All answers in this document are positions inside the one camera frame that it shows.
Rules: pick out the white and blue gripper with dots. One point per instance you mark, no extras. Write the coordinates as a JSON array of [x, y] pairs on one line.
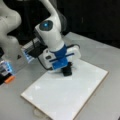
[[60, 59]]

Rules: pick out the black whiteboard eraser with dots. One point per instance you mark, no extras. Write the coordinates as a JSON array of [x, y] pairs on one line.
[[67, 71]]

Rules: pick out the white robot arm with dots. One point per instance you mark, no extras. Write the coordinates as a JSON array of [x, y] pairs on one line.
[[48, 31]]

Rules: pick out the white whiteboard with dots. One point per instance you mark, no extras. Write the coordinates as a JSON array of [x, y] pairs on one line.
[[61, 98]]

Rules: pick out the orange small object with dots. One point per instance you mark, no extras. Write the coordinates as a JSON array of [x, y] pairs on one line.
[[8, 80]]

